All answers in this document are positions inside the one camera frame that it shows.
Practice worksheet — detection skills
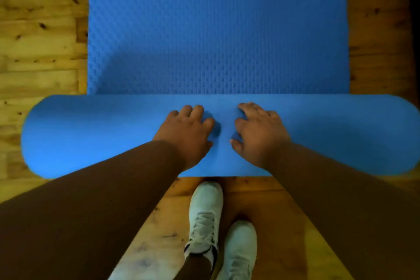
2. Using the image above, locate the white sneaker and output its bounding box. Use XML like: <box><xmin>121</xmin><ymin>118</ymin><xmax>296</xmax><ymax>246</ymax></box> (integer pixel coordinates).
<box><xmin>216</xmin><ymin>220</ymin><xmax>258</xmax><ymax>280</ymax></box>
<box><xmin>183</xmin><ymin>181</ymin><xmax>224</xmax><ymax>259</ymax></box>

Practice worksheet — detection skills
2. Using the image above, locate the blue yoga mat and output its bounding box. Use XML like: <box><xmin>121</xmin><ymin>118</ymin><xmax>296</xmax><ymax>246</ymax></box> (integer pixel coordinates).
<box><xmin>20</xmin><ymin>0</ymin><xmax>420</xmax><ymax>179</ymax></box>

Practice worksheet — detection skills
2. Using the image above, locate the person's left forearm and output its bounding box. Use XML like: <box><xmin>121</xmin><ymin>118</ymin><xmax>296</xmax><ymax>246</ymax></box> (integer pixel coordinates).
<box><xmin>0</xmin><ymin>140</ymin><xmax>188</xmax><ymax>280</ymax></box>

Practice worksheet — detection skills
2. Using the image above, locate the person's left hand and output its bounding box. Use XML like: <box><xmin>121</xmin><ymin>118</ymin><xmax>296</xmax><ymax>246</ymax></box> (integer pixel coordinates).
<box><xmin>152</xmin><ymin>105</ymin><xmax>216</xmax><ymax>172</ymax></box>

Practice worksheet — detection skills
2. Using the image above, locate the person's right forearm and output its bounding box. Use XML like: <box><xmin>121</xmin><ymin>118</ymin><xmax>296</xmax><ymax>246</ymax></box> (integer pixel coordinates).
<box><xmin>267</xmin><ymin>141</ymin><xmax>420</xmax><ymax>280</ymax></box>

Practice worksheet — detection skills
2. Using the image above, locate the person's leg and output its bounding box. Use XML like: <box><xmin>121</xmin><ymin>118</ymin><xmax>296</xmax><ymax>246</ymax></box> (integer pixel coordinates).
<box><xmin>173</xmin><ymin>254</ymin><xmax>213</xmax><ymax>280</ymax></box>

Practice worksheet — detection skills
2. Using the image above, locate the person's right hand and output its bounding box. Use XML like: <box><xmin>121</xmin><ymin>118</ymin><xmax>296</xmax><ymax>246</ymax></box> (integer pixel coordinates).
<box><xmin>230</xmin><ymin>102</ymin><xmax>292</xmax><ymax>171</ymax></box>

